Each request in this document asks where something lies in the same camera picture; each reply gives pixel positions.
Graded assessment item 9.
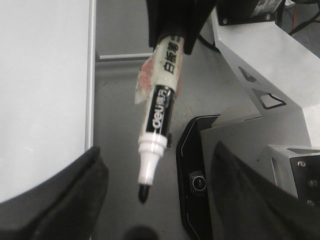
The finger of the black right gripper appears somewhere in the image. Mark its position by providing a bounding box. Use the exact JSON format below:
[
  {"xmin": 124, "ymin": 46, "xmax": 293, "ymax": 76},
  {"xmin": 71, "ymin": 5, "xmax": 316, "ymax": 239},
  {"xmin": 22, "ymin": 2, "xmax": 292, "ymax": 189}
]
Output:
[{"xmin": 210, "ymin": 141, "xmax": 320, "ymax": 240}]

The black marker-holding left gripper right finger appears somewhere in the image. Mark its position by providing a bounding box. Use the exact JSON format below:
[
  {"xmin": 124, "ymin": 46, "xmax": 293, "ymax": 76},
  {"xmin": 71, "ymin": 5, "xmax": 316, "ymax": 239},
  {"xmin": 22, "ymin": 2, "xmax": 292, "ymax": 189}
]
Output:
[{"xmin": 146, "ymin": 0, "xmax": 217, "ymax": 55}]

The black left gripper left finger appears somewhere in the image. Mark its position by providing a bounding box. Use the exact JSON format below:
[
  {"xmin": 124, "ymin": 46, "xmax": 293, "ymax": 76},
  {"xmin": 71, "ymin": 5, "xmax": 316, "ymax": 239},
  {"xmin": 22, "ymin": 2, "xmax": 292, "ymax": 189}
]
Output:
[{"xmin": 0, "ymin": 146, "xmax": 109, "ymax": 240}]

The black and white whiteboard marker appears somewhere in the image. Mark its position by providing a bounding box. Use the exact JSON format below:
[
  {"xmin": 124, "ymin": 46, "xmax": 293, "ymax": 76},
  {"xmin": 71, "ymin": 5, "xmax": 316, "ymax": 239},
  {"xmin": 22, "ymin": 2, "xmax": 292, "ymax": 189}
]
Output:
[{"xmin": 134, "ymin": 35, "xmax": 184, "ymax": 204}]

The black camera housing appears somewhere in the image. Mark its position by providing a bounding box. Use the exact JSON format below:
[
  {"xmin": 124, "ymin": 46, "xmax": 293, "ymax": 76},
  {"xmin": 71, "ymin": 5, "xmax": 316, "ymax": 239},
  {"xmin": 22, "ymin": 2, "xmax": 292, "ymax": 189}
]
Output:
[{"xmin": 175, "ymin": 114, "xmax": 218, "ymax": 240}]

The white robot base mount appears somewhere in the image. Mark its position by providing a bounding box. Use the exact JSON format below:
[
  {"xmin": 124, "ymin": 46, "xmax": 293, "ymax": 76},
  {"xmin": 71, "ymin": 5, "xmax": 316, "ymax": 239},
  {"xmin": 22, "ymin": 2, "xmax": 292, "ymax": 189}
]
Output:
[{"xmin": 201, "ymin": 0, "xmax": 320, "ymax": 240}]

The white whiteboard with metal frame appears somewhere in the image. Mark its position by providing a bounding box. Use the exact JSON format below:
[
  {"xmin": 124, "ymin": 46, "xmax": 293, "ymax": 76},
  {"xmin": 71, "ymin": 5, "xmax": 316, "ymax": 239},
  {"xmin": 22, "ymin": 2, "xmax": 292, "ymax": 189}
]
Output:
[{"xmin": 0, "ymin": 0, "xmax": 97, "ymax": 202}]

